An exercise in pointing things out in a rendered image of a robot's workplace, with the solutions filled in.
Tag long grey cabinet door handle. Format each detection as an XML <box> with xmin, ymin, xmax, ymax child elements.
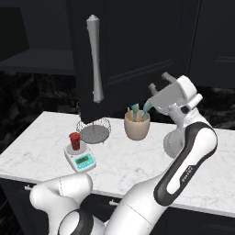
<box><xmin>85</xmin><ymin>14</ymin><xmax>105</xmax><ymax>104</ymax></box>

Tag dark closed cabinet door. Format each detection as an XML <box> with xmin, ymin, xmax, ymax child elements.
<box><xmin>187</xmin><ymin>0</ymin><xmax>235</xmax><ymax>90</ymax></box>

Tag grey wire basket stand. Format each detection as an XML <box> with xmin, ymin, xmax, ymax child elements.
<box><xmin>75</xmin><ymin>117</ymin><xmax>113</xmax><ymax>145</ymax></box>

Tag beige utensil pot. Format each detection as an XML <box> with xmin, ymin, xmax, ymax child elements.
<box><xmin>123</xmin><ymin>110</ymin><xmax>151</xmax><ymax>141</ymax></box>

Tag red yogurt cup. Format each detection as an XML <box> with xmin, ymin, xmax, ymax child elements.
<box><xmin>68</xmin><ymin>131</ymin><xmax>82</xmax><ymax>151</ymax></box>

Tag dark cabinet interior with shelf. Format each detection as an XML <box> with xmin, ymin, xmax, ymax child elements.
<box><xmin>0</xmin><ymin>0</ymin><xmax>76</xmax><ymax>76</ymax></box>

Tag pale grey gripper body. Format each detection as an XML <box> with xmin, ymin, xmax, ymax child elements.
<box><xmin>150</xmin><ymin>80</ymin><xmax>188</xmax><ymax>116</ymax></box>

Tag dark lower cabinets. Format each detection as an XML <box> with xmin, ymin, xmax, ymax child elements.
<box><xmin>0</xmin><ymin>176</ymin><xmax>235</xmax><ymax>235</ymax></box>

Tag white teal digital scale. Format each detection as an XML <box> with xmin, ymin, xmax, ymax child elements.
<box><xmin>63</xmin><ymin>140</ymin><xmax>97</xmax><ymax>173</ymax></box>

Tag wooden spoon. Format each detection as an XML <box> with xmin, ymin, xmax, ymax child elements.
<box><xmin>127</xmin><ymin>106</ymin><xmax>134</xmax><ymax>122</ymax></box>

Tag dark open cabinet door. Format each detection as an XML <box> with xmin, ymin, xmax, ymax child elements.
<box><xmin>67</xmin><ymin>0</ymin><xmax>201</xmax><ymax>125</ymax></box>

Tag teal spatula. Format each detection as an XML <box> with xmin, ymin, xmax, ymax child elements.
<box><xmin>140</xmin><ymin>99</ymin><xmax>154</xmax><ymax>121</ymax></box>
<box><xmin>130</xmin><ymin>103</ymin><xmax>140</xmax><ymax>121</ymax></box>

